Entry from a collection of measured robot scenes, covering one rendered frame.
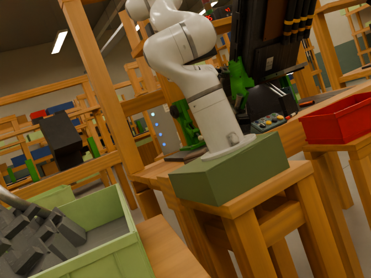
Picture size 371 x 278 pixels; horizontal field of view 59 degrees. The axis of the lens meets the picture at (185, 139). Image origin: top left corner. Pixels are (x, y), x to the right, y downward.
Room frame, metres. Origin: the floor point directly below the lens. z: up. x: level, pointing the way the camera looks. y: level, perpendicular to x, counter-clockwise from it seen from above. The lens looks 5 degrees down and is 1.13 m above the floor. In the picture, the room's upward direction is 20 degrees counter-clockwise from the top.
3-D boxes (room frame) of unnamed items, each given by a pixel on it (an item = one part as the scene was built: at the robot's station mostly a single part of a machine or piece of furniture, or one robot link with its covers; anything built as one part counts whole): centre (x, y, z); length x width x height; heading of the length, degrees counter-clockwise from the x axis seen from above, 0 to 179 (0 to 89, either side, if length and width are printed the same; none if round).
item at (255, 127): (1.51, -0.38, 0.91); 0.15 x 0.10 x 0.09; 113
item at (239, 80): (1.77, -0.39, 1.17); 0.13 x 0.12 x 0.20; 113
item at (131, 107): (2.19, -0.29, 1.23); 1.30 x 0.05 x 0.09; 113
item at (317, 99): (1.86, -0.44, 0.89); 1.10 x 0.42 x 0.02; 113
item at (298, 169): (1.05, -0.12, 0.83); 0.32 x 0.32 x 0.04; 25
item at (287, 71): (1.79, -0.55, 1.11); 0.39 x 0.16 x 0.03; 23
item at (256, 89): (2.02, -0.48, 1.07); 0.30 x 0.18 x 0.34; 113
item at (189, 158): (1.39, -0.02, 0.91); 0.10 x 0.08 x 0.03; 74
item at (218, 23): (2.09, -0.33, 1.52); 0.90 x 0.25 x 0.04; 113
